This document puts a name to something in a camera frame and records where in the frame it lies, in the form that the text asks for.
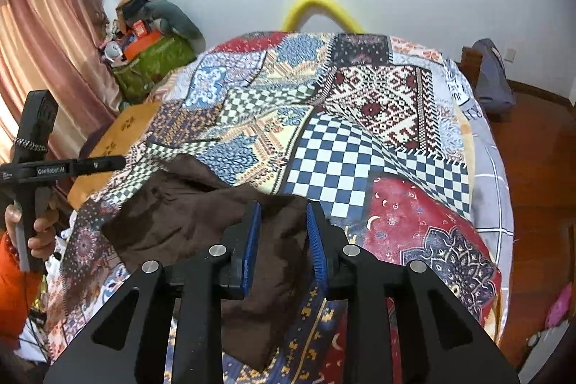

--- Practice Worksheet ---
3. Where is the person's left hand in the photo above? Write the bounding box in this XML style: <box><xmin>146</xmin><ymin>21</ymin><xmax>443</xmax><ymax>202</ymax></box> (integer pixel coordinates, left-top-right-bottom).
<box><xmin>4</xmin><ymin>196</ymin><xmax>60</xmax><ymax>262</ymax></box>

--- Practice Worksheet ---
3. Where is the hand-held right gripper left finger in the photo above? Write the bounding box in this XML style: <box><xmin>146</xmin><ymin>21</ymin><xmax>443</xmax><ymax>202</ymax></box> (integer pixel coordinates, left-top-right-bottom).
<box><xmin>42</xmin><ymin>200</ymin><xmax>262</xmax><ymax>384</ymax></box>

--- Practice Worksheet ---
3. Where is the brown shirt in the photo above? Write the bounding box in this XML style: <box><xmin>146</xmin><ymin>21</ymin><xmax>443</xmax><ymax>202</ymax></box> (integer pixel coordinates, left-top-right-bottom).
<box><xmin>101</xmin><ymin>154</ymin><xmax>316</xmax><ymax>371</ymax></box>

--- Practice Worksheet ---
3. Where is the pink plastic object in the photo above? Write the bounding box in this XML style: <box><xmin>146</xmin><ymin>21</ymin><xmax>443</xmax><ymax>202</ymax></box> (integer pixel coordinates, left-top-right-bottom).
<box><xmin>544</xmin><ymin>281</ymin><xmax>573</xmax><ymax>331</ymax></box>

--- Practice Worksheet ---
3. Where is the yellow foam tube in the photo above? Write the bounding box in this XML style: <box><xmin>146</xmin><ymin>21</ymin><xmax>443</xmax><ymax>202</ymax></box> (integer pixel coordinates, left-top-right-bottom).
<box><xmin>281</xmin><ymin>0</ymin><xmax>366</xmax><ymax>35</ymax></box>

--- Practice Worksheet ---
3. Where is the pink curtain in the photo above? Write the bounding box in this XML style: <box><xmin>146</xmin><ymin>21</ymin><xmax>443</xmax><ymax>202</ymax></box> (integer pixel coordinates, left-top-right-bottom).
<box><xmin>0</xmin><ymin>0</ymin><xmax>118</xmax><ymax>169</ymax></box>

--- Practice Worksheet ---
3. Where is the orange box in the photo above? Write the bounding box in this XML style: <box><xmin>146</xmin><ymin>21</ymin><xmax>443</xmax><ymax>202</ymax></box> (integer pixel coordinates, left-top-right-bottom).
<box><xmin>122</xmin><ymin>30</ymin><xmax>162</xmax><ymax>60</ymax></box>

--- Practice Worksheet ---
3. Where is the grey backpack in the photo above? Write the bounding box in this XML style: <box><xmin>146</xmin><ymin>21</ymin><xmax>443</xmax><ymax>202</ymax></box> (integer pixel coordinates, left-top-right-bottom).
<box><xmin>472</xmin><ymin>39</ymin><xmax>517</xmax><ymax>120</ymax></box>

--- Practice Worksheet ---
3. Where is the green patterned storage bag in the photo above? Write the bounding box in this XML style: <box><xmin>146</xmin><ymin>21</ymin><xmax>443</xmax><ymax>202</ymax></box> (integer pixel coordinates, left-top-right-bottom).
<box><xmin>112</xmin><ymin>32</ymin><xmax>199</xmax><ymax>104</ymax></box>

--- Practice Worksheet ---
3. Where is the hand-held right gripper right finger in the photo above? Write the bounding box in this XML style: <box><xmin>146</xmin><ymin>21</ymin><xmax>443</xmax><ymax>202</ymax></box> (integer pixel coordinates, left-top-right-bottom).
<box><xmin>306</xmin><ymin>200</ymin><xmax>520</xmax><ymax>384</ymax></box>

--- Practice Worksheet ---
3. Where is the wooden bed post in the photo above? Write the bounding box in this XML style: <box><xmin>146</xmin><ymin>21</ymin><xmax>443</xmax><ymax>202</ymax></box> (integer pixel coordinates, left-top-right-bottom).
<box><xmin>461</xmin><ymin>46</ymin><xmax>485</xmax><ymax>89</ymax></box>

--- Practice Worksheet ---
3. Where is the grey plush toy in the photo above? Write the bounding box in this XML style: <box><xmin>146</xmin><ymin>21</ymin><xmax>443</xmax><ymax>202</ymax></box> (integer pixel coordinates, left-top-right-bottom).
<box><xmin>144</xmin><ymin>0</ymin><xmax>206</xmax><ymax>52</ymax></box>

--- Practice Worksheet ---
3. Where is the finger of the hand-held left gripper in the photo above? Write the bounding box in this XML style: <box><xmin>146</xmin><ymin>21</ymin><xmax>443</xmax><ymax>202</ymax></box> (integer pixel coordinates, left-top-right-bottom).
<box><xmin>72</xmin><ymin>155</ymin><xmax>128</xmax><ymax>176</ymax></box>

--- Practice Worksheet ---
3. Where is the patchwork printed blanket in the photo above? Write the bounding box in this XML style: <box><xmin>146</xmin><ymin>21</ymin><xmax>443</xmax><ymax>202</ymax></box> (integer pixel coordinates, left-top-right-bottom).
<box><xmin>45</xmin><ymin>31</ymin><xmax>503</xmax><ymax>384</ymax></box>

